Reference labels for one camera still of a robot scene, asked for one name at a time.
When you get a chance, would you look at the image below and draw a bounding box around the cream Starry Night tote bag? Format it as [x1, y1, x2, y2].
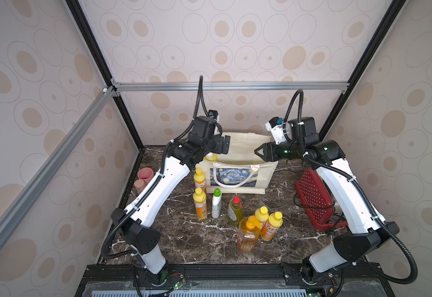
[196, 132, 278, 194]

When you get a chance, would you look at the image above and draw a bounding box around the orange soap bottle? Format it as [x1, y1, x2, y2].
[260, 212, 283, 241]
[254, 206, 269, 227]
[194, 168, 207, 193]
[193, 188, 207, 220]

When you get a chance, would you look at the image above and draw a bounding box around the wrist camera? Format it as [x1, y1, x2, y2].
[265, 117, 286, 145]
[208, 110, 219, 120]

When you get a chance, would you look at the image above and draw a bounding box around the pink plastic cup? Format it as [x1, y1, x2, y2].
[137, 167, 155, 186]

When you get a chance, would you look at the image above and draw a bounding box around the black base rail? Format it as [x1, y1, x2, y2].
[76, 263, 394, 297]

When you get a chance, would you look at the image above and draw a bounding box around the black corner frame post right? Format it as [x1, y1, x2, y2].
[319, 0, 408, 141]

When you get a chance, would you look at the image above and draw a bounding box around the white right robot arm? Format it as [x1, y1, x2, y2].
[254, 117, 403, 277]

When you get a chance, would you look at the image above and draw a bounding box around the red polka dot toaster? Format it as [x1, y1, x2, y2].
[295, 169, 348, 230]

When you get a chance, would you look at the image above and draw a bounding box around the white bottle green cap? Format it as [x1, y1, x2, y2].
[211, 188, 222, 219]

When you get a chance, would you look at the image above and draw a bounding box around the large yellow pump soap bottle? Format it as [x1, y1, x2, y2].
[204, 153, 218, 162]

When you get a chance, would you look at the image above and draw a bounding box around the silver aluminium crossbar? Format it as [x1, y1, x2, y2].
[114, 81, 350, 92]
[0, 86, 116, 251]

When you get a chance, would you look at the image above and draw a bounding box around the silver aluminium crossbar left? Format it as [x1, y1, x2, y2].
[0, 86, 116, 251]

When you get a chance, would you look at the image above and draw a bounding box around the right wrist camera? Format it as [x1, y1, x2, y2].
[265, 117, 286, 145]

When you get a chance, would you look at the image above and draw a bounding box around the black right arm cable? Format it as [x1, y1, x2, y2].
[282, 88, 418, 285]

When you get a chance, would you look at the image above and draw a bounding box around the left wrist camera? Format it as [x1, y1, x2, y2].
[208, 110, 219, 120]

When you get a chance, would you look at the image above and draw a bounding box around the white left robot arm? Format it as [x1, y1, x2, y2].
[101, 111, 231, 275]

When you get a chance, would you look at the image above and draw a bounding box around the silver aluminium crossbar back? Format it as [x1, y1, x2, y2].
[114, 81, 350, 92]

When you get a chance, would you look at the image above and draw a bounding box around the orange soap bottle back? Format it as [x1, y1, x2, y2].
[194, 168, 207, 193]

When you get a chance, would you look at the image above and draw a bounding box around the black corner frame post left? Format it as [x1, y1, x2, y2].
[65, 0, 145, 151]

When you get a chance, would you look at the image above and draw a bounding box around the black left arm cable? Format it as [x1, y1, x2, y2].
[100, 75, 211, 261]

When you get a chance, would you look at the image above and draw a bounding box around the amber pump soap bottle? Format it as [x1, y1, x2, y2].
[237, 215, 262, 253]

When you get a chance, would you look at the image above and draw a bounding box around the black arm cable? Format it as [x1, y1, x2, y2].
[100, 75, 211, 261]
[282, 88, 418, 285]

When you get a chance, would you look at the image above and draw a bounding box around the black corner frame post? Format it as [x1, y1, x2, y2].
[65, 0, 145, 151]
[319, 0, 408, 141]

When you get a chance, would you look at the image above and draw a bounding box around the green bottle red cap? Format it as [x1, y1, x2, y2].
[228, 196, 243, 227]

